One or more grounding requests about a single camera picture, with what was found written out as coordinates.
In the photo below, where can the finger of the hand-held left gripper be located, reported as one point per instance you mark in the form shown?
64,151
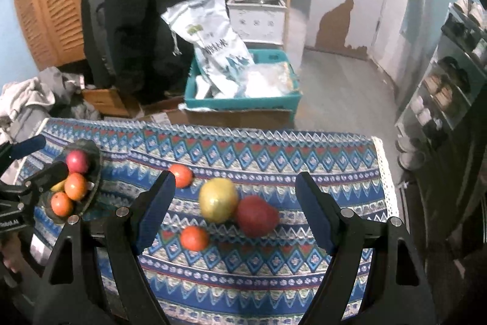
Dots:
53,170
28,145

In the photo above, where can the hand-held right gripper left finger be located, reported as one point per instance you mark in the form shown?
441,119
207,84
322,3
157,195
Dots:
154,210

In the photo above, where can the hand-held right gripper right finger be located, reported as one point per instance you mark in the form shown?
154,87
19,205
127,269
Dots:
317,212

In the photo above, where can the yellow mango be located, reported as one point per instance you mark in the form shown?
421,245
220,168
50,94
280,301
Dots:
57,186

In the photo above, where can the red apple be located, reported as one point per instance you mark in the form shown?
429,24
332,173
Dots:
77,161
257,220

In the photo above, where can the orange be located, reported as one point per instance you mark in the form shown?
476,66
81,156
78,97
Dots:
76,186
61,204

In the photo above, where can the dark glass bowl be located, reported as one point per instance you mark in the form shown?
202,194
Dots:
93,157

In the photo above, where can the small tangerine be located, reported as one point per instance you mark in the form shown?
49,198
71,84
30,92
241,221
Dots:
182,175
194,238

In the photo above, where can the yellow-green mango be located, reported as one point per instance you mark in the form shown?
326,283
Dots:
218,200

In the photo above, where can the white towel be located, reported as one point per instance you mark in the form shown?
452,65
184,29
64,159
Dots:
23,96

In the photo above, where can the grey garment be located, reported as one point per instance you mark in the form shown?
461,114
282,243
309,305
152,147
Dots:
57,81

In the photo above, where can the blue patterned tablecloth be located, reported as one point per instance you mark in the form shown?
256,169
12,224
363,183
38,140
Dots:
266,157

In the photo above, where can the wooden box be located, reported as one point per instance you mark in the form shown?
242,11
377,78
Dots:
106,100

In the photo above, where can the cardboard box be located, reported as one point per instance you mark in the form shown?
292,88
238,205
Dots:
236,118

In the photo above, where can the teal plastic basket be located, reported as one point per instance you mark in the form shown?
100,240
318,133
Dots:
243,103

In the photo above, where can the grey jacket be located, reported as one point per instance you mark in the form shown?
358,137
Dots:
95,24

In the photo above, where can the clear plastic bag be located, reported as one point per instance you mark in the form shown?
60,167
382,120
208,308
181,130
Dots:
266,81

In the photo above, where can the shoe rack with shoes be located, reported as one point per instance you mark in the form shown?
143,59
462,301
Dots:
441,92

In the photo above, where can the white rice bag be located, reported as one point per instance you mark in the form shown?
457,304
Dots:
213,43

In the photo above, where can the black coat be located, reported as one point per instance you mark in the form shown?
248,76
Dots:
144,5

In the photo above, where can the white patterned box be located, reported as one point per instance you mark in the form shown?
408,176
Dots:
258,22

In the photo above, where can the white door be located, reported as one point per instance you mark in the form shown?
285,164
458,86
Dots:
392,5

